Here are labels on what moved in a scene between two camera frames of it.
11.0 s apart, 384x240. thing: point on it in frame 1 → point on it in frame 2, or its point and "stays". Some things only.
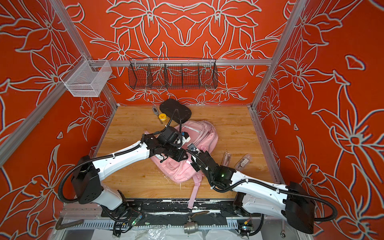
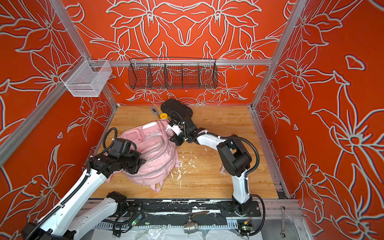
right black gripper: (194, 164) → (177, 141)
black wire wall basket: (173, 73) stays
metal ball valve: (191, 227) stays
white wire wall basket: (87, 78) stays
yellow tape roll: (162, 117) stays
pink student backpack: (203, 136) → (152, 139)
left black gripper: (181, 156) → (140, 161)
